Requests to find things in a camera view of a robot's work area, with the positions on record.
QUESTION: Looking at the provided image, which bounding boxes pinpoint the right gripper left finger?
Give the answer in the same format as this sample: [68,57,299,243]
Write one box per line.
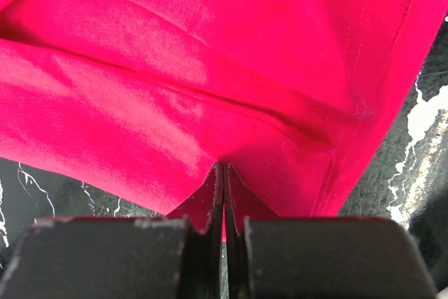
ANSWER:
[1,163,223,298]

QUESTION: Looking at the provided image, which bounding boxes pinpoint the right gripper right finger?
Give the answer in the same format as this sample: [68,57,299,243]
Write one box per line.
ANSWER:
[223,165,437,298]

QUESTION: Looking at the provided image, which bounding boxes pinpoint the magenta t shirt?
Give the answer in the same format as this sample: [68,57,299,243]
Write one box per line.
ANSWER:
[1,0,447,216]

